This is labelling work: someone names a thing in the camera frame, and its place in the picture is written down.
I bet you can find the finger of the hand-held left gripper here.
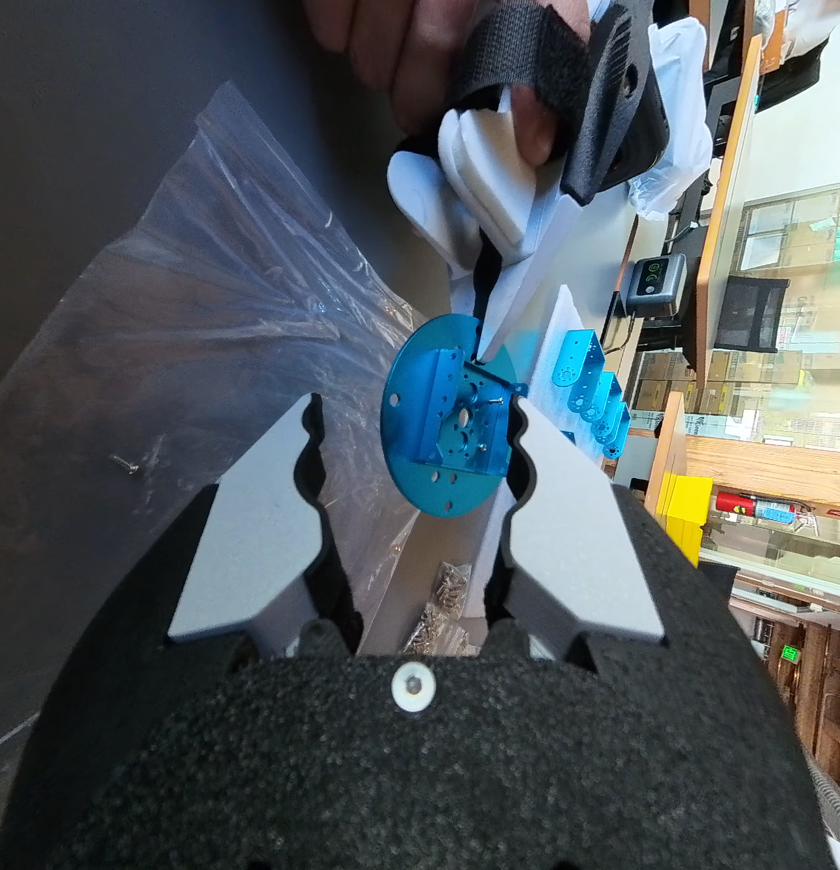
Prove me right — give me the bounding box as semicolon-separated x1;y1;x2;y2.
447;268;485;322
471;156;585;366

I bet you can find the red fire extinguisher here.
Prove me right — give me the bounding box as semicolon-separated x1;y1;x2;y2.
715;491;818;532

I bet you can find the pile of small hardware bags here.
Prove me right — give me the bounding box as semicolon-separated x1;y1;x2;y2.
400;561;477;657

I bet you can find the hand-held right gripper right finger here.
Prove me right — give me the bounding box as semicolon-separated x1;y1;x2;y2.
498;396;667;662

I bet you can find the blue round metal plate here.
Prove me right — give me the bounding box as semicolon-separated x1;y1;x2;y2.
381;314;524;519

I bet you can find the grey device with display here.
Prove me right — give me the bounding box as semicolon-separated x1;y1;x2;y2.
627;253;688;318

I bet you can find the blue perforated mounting bracket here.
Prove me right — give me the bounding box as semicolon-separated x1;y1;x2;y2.
416;347;530;477

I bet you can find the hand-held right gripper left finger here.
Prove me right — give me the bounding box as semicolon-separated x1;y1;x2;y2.
167;393;330;659

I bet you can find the yellow storage bin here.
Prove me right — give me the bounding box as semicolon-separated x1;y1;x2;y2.
654;472;715;568

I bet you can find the black mesh chair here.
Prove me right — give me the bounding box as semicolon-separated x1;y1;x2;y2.
714;275;791;354

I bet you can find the person's left hand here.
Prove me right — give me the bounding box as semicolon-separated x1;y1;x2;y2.
303;0;592;169

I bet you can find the clear plastic bag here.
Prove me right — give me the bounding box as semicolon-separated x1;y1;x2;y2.
0;80;431;657

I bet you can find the white foam sheet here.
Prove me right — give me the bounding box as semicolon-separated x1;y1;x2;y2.
461;284;614;621

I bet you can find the white plastic bag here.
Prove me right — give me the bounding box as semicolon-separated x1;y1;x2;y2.
627;17;714;222

